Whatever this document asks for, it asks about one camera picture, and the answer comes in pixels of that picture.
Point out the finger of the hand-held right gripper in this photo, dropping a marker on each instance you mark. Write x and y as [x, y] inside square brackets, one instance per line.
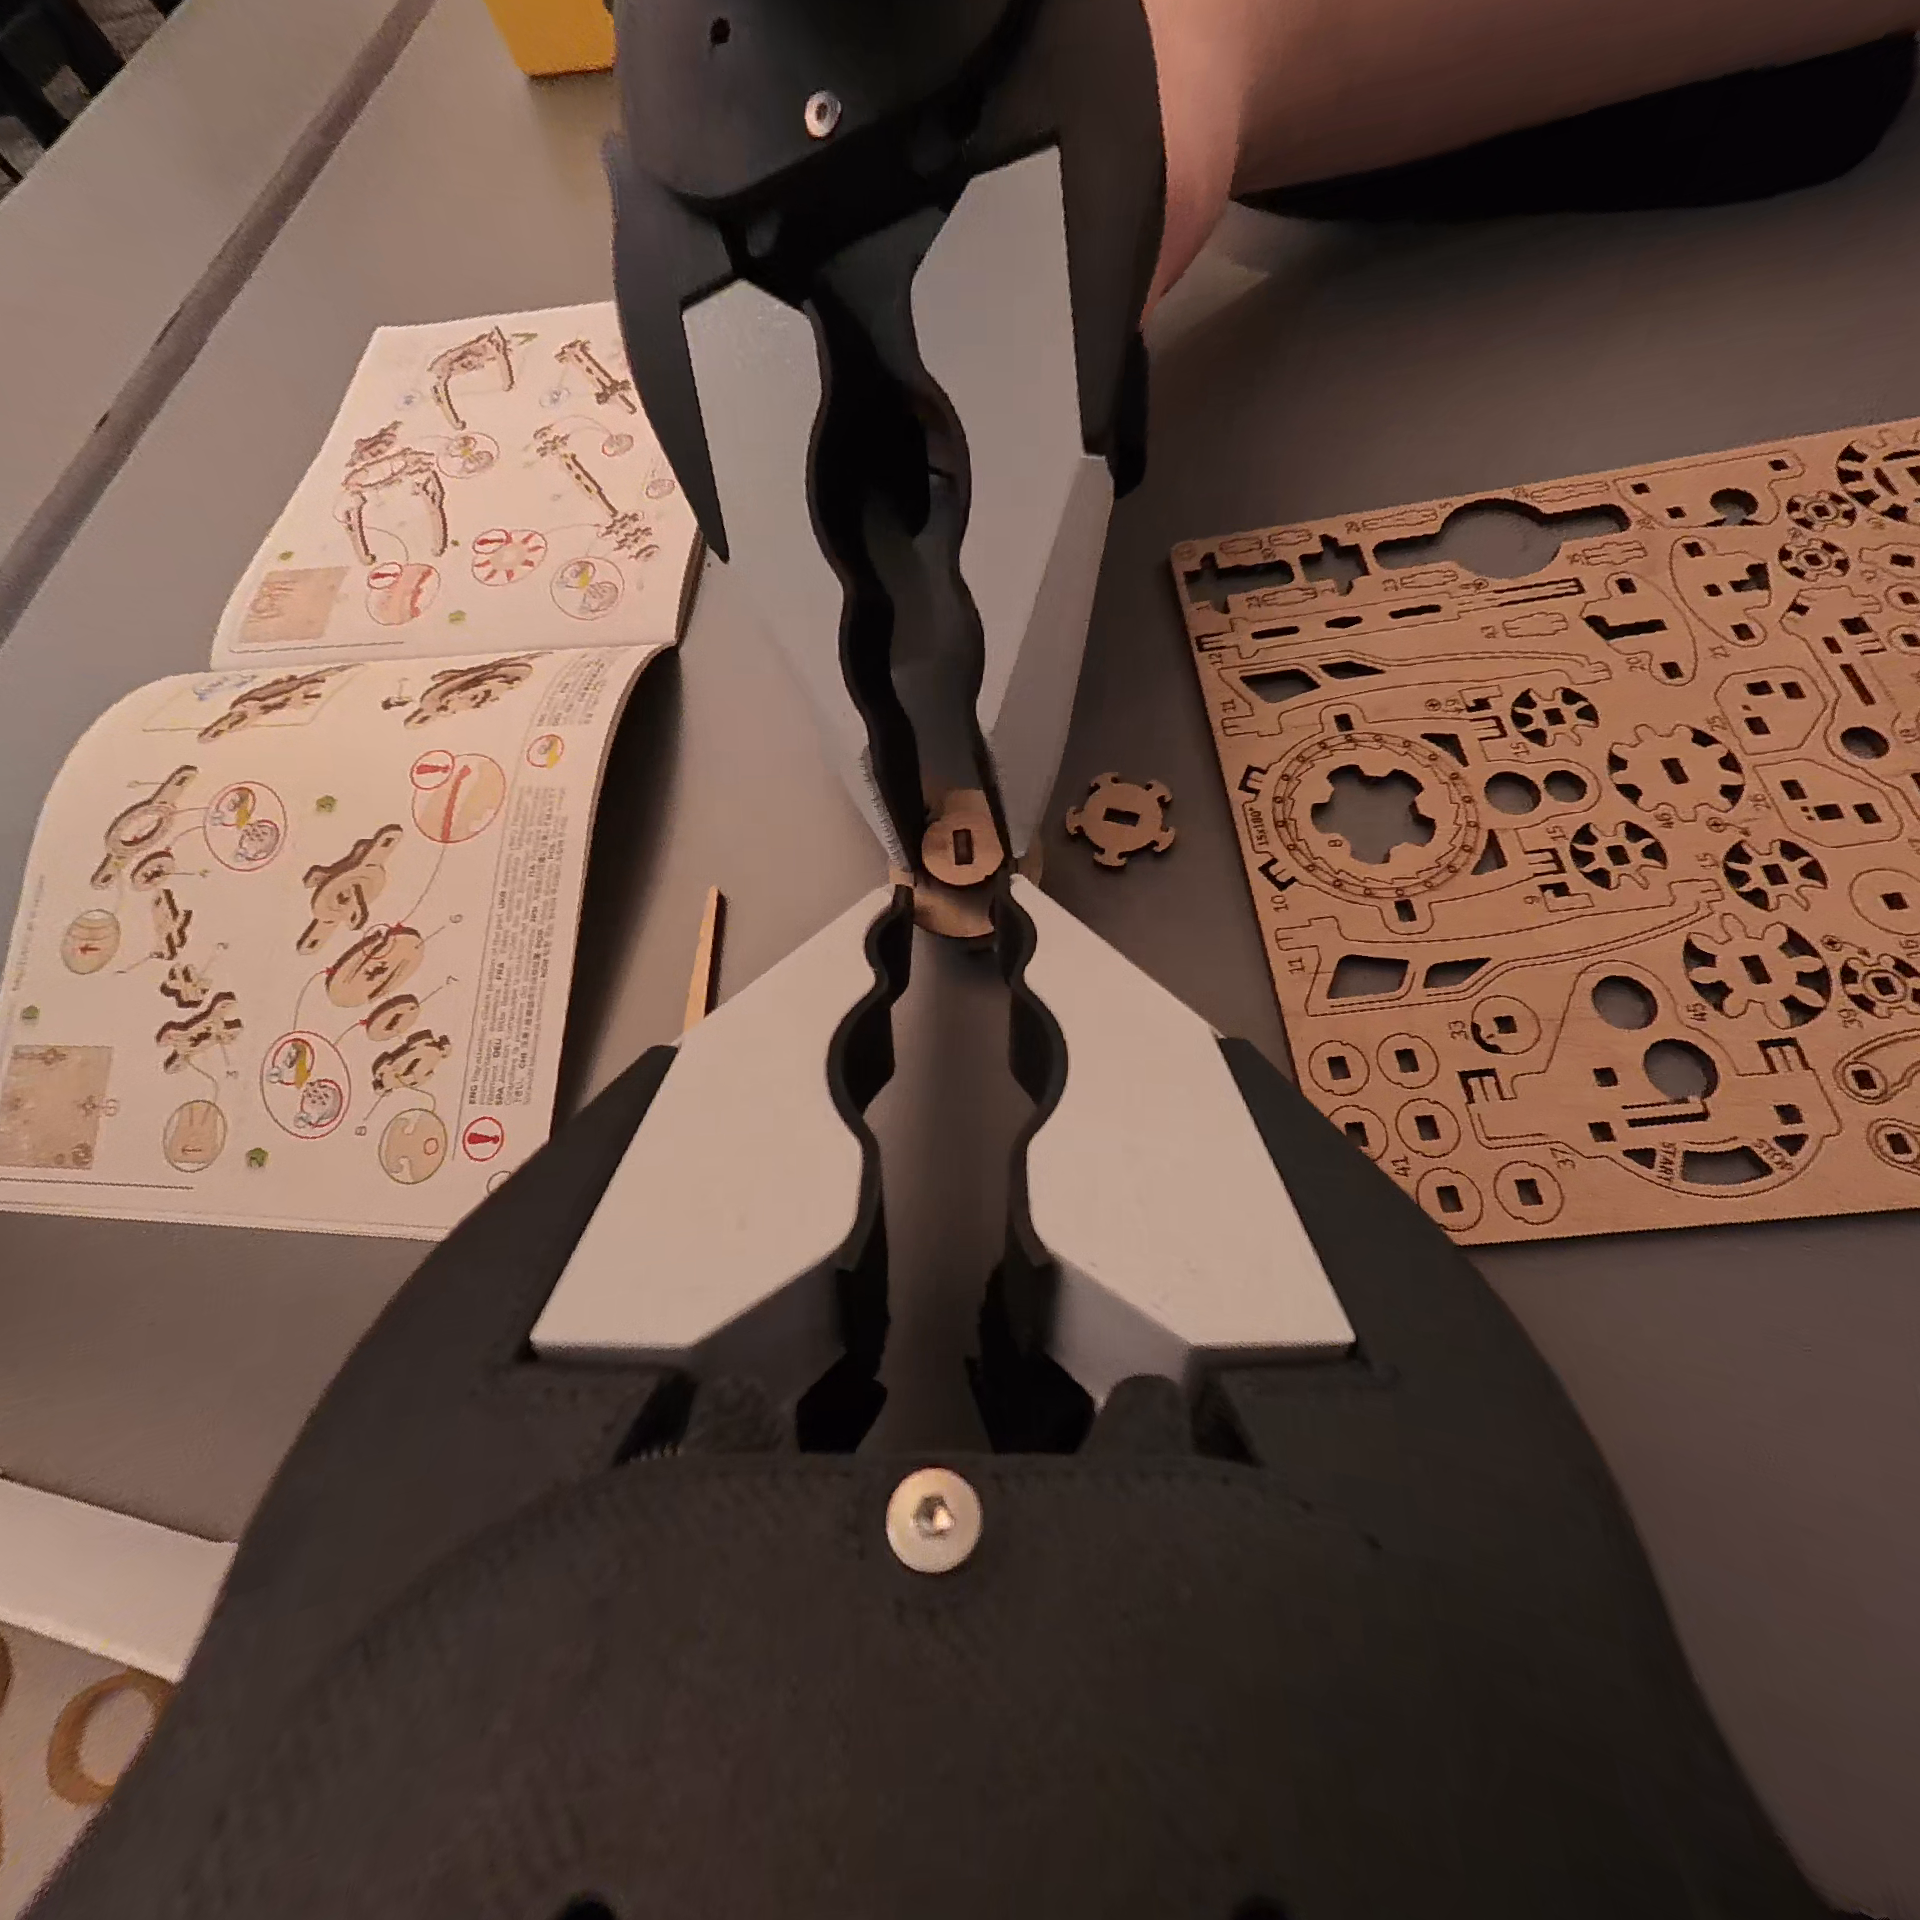
[765, 450]
[1038, 450]

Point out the person's right forearm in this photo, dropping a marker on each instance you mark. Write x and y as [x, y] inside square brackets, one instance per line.
[1426, 88]

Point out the small wooden gear piece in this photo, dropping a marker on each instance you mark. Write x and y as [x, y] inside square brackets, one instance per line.
[1119, 816]

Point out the illustrated instruction booklet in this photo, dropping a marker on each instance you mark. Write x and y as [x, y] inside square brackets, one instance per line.
[302, 900]

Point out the tapered wooden stick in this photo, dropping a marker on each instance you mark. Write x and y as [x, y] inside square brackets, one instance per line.
[703, 962]

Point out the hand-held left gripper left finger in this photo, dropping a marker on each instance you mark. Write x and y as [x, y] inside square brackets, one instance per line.
[720, 1199]

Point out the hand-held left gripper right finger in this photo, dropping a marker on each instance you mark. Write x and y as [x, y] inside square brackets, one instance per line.
[1188, 1199]

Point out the white cardboard box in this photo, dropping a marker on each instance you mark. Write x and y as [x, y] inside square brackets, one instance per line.
[106, 1559]

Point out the yellow plastic bin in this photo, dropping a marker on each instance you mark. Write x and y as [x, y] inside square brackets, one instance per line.
[555, 38]

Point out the laser-cut wooden parts sheet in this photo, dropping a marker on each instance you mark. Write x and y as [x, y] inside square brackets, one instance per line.
[1499, 1048]

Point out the wooden model assembly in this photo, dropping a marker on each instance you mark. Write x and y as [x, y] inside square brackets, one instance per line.
[961, 857]

